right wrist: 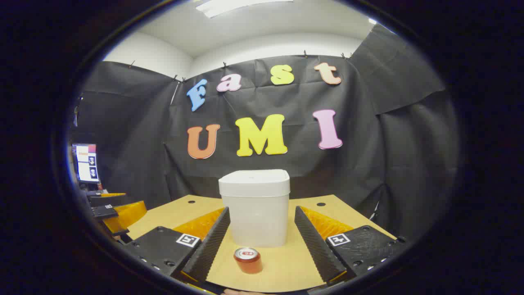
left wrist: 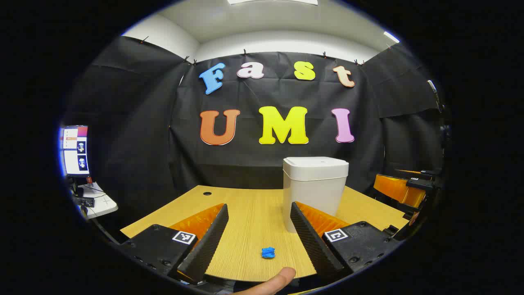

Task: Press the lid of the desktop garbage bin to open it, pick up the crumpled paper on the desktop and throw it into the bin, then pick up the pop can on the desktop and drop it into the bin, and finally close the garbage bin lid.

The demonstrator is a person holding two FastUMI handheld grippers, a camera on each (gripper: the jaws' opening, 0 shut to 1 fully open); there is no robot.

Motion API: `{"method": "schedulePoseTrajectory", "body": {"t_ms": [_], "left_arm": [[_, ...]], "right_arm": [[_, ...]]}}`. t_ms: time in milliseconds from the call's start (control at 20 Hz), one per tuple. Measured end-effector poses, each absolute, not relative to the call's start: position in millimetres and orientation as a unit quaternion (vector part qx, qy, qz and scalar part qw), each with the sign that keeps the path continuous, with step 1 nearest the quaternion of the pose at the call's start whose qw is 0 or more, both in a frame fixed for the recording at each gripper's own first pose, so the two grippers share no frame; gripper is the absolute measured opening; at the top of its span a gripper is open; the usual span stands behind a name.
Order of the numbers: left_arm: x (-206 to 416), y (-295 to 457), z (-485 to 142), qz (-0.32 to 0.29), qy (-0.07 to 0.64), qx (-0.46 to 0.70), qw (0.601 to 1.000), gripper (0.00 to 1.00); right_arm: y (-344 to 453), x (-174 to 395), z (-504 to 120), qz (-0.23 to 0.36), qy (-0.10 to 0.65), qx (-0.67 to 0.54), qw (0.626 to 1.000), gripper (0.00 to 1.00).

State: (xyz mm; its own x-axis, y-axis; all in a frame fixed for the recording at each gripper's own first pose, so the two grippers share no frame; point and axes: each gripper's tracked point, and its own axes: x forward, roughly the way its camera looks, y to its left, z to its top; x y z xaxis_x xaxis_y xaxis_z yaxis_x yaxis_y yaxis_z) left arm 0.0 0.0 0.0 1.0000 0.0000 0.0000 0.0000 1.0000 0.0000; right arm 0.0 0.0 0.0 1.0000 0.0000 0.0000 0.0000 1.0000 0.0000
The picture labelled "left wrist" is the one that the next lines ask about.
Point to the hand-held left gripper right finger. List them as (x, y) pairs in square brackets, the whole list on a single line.
[(313, 246)]

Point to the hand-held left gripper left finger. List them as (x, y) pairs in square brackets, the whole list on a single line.
[(206, 246)]

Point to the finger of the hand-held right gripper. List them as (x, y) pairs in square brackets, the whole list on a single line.
[(428, 172), (397, 190)]

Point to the blue paper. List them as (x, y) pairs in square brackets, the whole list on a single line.
[(268, 253)]

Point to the white desktop garbage bin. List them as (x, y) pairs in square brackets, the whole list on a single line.
[(315, 184)]

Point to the wooden desktop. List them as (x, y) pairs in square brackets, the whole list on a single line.
[(254, 221)]

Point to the ceiling light strip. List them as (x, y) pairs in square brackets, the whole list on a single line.
[(391, 37)]

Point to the white side table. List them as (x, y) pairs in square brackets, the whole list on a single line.
[(102, 203)]

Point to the black keyboard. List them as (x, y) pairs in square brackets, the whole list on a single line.
[(85, 201)]

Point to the computer monitor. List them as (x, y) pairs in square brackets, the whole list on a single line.
[(75, 151)]

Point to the ceiling light panel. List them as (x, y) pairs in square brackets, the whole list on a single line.
[(272, 2)]

